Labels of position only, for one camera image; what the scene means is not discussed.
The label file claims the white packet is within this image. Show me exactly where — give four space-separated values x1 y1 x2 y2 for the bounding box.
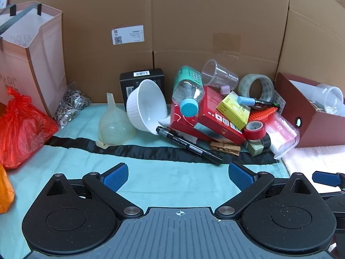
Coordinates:
159 115 173 128

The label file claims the olive small box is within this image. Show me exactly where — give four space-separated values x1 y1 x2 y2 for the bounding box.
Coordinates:
247 140 265 157

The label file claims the red tape roll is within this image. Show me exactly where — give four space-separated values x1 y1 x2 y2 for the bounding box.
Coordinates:
244 120 266 141

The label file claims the clear tape roll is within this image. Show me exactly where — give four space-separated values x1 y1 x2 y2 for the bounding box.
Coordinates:
238 73 275 106

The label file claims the pale pink towel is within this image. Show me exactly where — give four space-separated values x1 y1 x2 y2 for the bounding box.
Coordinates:
282 144 345 195

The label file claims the bag of metal rings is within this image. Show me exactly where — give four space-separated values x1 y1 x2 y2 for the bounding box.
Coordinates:
54 81 92 128

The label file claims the orange plastic bag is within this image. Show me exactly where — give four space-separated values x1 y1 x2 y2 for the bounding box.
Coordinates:
0 164 15 213

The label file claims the teal cloth with black stripe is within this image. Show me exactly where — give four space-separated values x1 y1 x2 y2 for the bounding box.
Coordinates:
0 103 290 251

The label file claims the white shipping label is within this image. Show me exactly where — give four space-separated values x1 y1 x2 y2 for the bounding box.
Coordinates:
112 26 144 45

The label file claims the large cardboard panel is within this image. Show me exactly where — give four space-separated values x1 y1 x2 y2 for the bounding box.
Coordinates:
8 0 345 106

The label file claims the black cardboard box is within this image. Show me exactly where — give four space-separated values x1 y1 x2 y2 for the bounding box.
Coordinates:
120 68 165 112

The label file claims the clear plastic cup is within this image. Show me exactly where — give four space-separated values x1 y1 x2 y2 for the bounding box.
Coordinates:
317 83 345 114
201 59 239 88

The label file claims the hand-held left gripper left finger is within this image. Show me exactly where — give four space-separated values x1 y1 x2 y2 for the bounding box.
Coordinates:
47 163 143 220

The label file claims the yellow-green small box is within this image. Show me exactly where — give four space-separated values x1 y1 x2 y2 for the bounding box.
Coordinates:
216 91 251 130

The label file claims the red box with white swirl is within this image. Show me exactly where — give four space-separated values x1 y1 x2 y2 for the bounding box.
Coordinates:
170 103 201 135

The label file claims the red plastic bag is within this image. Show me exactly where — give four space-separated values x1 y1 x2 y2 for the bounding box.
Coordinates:
0 86 59 170

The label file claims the pink paper bag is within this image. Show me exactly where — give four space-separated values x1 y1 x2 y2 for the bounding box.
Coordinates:
0 1 68 118

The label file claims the translucent plastic funnel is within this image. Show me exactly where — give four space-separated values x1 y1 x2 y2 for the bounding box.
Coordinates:
96 92 137 149

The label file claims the clear zip bag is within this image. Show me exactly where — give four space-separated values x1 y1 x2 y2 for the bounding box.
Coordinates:
265 112 300 160

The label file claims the brown-red cardboard box container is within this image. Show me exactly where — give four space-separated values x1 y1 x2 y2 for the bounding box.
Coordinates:
274 72 345 148

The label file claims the red box with barcode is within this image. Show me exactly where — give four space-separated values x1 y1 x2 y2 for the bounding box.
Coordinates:
194 86 246 145

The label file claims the black marker pen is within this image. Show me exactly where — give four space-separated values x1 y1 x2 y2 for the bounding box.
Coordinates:
156 126 223 166

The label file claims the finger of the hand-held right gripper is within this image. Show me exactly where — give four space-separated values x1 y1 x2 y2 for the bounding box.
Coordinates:
312 171 345 192

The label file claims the plastic bottle with green label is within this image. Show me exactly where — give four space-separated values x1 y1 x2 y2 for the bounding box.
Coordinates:
172 66 205 117

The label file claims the white ceramic bowl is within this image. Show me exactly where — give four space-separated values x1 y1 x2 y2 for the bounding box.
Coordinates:
126 79 168 136

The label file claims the black marker with blue cap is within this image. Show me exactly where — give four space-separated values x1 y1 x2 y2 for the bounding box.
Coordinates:
237 96 279 108

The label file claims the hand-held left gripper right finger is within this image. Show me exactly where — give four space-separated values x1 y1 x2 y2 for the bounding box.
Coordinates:
214 162 310 220

